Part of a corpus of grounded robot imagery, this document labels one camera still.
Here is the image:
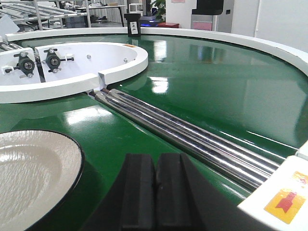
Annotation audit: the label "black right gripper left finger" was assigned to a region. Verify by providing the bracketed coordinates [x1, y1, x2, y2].
[86, 154, 155, 231]

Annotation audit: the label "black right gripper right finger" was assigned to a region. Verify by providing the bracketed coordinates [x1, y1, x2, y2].
[156, 153, 265, 231]

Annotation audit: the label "beige plate black rim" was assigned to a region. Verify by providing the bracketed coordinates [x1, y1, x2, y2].
[0, 130, 85, 231]

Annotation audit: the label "white shelf cart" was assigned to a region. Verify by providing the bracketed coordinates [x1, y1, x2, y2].
[128, 3, 143, 16]

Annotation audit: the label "steel conveyor rollers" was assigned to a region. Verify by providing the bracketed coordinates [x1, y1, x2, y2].
[94, 89, 280, 190]

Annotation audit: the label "white outer conveyor rim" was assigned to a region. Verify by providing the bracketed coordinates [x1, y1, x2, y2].
[4, 26, 308, 77]

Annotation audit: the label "blue lit mobile robot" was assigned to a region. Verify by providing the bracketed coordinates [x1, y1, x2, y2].
[140, 15, 160, 27]

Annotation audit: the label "green potted plant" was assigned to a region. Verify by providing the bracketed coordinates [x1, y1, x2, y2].
[151, 0, 166, 22]

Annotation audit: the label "black desk table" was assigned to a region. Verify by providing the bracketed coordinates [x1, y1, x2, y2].
[76, 5, 126, 27]

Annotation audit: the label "metal roller rack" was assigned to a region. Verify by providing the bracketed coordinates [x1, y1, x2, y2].
[0, 0, 91, 30]

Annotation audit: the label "white inner conveyor ring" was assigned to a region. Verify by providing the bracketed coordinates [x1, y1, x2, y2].
[0, 41, 149, 104]

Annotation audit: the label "black bearing mount right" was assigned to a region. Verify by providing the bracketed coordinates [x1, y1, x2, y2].
[44, 48, 75, 73]

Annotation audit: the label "black bearing mount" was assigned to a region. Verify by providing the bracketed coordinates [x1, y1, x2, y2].
[44, 48, 75, 73]
[4, 52, 35, 77]

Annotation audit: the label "black bearing mount left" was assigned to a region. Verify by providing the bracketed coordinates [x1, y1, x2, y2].
[4, 52, 35, 77]

